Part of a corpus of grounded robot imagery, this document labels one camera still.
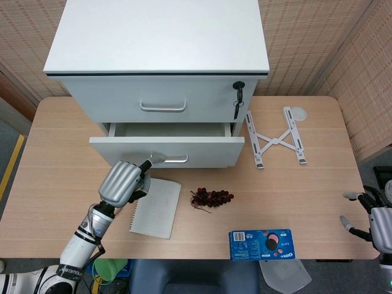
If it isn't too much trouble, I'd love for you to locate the blue Oreo cookie box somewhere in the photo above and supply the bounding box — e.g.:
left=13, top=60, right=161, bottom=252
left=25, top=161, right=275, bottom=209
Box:
left=228, top=228, right=297, bottom=262

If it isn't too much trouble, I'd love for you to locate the green plastic cup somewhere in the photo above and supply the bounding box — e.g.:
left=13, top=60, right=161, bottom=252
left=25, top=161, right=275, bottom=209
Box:
left=93, top=258, right=128, bottom=283

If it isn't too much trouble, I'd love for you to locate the round translucent desk grommet cover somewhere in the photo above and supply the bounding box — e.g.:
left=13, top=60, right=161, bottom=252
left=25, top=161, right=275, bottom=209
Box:
left=290, top=105, right=307, bottom=121

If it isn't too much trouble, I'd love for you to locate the white lockable drawer with handle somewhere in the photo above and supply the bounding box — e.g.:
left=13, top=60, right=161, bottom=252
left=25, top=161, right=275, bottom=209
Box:
left=59, top=75, right=257, bottom=123

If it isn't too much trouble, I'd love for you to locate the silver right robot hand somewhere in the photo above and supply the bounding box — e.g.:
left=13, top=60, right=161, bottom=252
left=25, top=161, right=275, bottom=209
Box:
left=339, top=185, right=392, bottom=255

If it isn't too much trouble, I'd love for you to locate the translucent plastic container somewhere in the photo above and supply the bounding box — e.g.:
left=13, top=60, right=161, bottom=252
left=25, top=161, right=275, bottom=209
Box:
left=259, top=259, right=313, bottom=290

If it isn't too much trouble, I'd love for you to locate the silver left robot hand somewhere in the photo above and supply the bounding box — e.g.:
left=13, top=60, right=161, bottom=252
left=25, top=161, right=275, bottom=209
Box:
left=97, top=152, right=168, bottom=209

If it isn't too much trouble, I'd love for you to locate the black key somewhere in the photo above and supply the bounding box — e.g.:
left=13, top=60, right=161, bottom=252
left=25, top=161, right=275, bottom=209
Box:
left=232, top=80, right=246, bottom=121

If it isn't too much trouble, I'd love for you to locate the white folding laptop stand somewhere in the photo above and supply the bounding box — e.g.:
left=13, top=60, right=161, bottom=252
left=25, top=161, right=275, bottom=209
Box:
left=245, top=106, right=308, bottom=170

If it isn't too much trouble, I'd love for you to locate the dark red grape bunch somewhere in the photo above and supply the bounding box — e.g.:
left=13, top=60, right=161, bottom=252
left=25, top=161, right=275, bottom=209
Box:
left=190, top=187, right=235, bottom=214

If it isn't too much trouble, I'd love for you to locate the white lined notebook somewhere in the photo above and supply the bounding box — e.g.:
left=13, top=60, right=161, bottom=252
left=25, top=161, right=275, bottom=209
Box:
left=129, top=178, right=183, bottom=240

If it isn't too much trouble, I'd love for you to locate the white three-drawer cabinet body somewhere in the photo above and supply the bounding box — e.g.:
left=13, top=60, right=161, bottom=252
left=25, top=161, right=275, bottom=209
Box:
left=43, top=0, right=270, bottom=171

